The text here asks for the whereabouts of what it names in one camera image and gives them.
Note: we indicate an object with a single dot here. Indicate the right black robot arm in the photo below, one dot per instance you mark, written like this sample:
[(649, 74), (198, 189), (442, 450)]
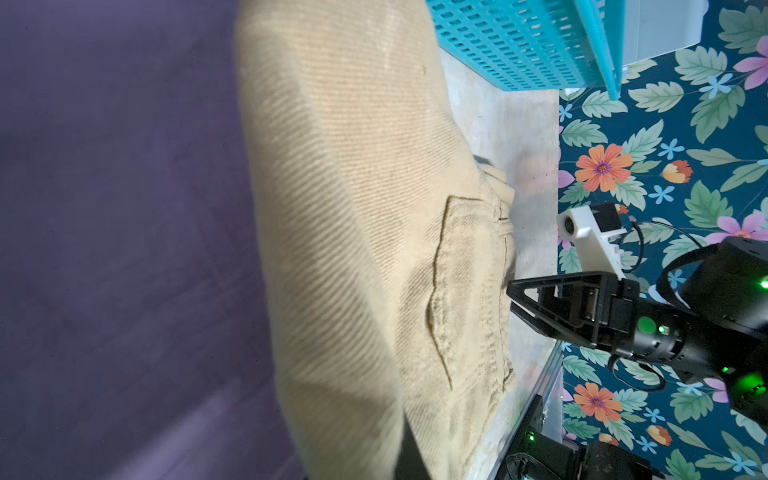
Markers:
[(715, 326)]

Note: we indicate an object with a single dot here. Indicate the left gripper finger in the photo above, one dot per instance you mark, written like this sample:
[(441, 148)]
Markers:
[(561, 307)]

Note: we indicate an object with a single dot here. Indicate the beige corduroy pants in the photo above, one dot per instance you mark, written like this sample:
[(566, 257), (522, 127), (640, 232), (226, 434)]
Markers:
[(385, 246)]

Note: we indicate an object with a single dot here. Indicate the light grey cube box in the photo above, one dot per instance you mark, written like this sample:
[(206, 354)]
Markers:
[(657, 27)]

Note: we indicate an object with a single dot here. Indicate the purple pants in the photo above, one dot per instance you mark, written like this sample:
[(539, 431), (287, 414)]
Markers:
[(134, 332)]

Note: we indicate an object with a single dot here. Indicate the teal plastic basket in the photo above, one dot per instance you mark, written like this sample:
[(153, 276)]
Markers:
[(526, 45)]

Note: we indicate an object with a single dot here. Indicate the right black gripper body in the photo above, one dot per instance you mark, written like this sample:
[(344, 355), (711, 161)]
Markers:
[(610, 315)]

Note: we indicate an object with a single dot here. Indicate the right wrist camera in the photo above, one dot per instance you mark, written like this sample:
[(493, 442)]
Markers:
[(592, 230)]

